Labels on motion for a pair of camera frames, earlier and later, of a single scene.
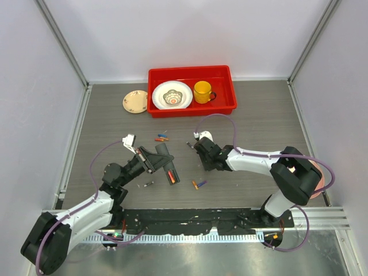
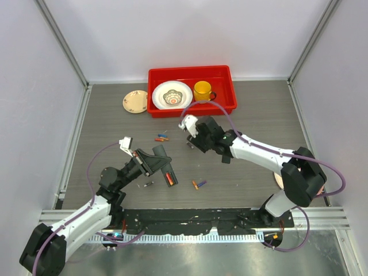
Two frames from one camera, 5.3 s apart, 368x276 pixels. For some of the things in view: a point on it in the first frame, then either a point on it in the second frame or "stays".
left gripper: (151, 161) stays
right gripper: (207, 167) → (196, 142)
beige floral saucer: (135, 102) stays
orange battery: (195, 184) stays
